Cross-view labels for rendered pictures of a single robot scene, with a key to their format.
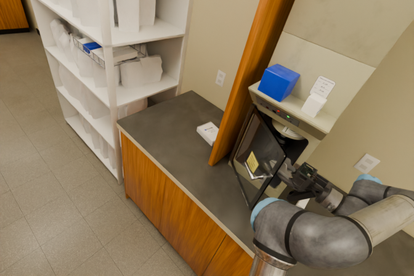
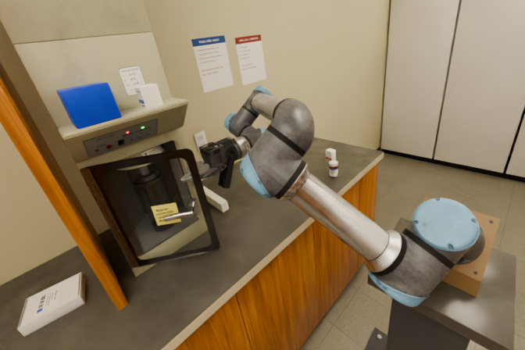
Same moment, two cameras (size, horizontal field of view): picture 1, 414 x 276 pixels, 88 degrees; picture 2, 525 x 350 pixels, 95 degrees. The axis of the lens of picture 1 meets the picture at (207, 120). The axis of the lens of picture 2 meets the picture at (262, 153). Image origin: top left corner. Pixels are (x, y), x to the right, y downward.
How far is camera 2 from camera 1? 39 cm
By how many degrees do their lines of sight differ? 61
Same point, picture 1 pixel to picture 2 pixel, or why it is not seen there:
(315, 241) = (299, 119)
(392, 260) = not seen: hidden behind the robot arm
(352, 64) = (133, 39)
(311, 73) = (108, 73)
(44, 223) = not seen: outside the picture
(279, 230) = (283, 151)
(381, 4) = not seen: outside the picture
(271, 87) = (93, 108)
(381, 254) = not seen: hidden behind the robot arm
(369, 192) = (242, 119)
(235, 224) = (230, 274)
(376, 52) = (140, 16)
